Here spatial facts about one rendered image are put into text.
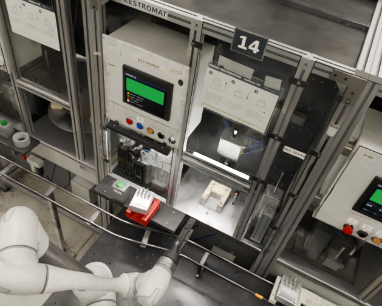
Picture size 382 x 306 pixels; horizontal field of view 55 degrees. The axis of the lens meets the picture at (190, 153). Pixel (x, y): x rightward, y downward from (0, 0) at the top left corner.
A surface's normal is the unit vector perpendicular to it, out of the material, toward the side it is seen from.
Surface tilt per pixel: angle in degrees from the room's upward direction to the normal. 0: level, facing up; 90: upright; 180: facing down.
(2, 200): 0
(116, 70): 90
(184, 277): 0
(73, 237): 0
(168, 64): 90
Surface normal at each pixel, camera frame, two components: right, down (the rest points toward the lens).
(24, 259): 0.63, -0.53
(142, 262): 0.13, -0.70
